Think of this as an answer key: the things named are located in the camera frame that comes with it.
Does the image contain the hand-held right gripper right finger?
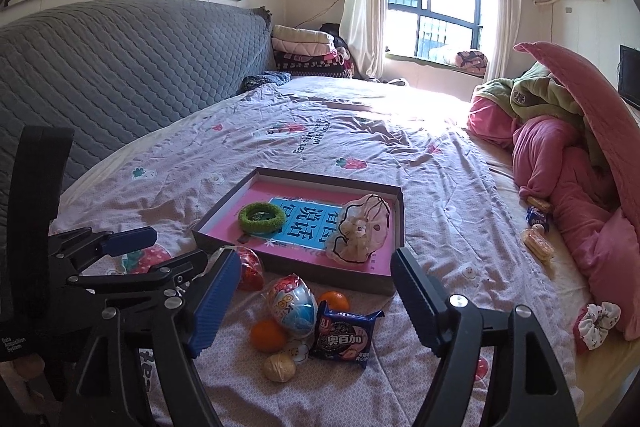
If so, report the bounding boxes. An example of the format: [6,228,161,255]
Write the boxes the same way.
[390,247,581,427]

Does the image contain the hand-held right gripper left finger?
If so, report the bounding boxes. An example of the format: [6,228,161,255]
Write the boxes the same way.
[62,248,243,427]

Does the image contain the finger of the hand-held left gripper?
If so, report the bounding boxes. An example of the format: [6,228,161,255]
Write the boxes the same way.
[47,226,158,280]
[67,249,208,308]

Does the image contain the blue and red toy egg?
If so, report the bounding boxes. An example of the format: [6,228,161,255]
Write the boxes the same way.
[265,273,318,338]

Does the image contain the dark blue snack packet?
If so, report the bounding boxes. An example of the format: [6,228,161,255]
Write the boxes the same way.
[309,300,385,369]

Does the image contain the grey cardboard box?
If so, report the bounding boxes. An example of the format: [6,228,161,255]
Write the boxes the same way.
[192,167,405,297]

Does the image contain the walnut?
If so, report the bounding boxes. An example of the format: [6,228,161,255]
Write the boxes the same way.
[263,352,297,383]

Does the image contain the orange mandarin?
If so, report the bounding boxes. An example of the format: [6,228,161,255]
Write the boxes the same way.
[317,290,351,314]
[250,319,287,354]

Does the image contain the white sheer black-trimmed scrunchie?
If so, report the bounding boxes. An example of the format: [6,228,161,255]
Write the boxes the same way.
[325,193,391,265]

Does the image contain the green fuzzy hair scrunchie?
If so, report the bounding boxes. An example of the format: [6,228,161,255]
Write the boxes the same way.
[237,202,287,235]

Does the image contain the pink and blue book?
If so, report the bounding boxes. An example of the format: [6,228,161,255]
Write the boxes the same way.
[207,179,396,278]

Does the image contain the long yellow biscuit packet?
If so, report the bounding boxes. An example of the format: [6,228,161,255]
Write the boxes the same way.
[521,227,556,262]

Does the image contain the grey quilted headboard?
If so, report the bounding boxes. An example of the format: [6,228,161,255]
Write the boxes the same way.
[0,0,276,218]

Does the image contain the beige mattress sheet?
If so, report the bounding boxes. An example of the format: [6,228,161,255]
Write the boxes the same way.
[470,127,640,427]

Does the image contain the lilac printed bed sheet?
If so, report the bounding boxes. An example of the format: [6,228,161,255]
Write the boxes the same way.
[50,74,586,427]

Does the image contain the red and white floral scrunchie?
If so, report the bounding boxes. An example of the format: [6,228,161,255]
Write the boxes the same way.
[572,302,622,353]

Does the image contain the pink duvet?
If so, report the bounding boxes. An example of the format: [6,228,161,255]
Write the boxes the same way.
[466,97,640,342]

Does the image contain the dark blue cloth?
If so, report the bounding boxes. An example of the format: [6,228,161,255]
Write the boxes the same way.
[243,71,291,92]

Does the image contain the green fleece blanket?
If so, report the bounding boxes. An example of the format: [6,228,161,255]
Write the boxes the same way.
[472,62,608,168]

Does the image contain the folded patterned blanket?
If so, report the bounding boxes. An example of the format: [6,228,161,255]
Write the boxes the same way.
[456,49,488,74]

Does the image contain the stack of folded blankets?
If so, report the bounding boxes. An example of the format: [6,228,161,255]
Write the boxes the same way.
[271,25,353,78]

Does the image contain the dusty pink quilted pad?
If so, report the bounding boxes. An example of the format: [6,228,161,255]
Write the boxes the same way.
[515,41,640,258]

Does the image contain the black garment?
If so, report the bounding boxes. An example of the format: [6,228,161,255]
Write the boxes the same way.
[320,23,353,58]

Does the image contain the black television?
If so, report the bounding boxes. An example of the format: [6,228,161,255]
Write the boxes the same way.
[619,45,640,110]

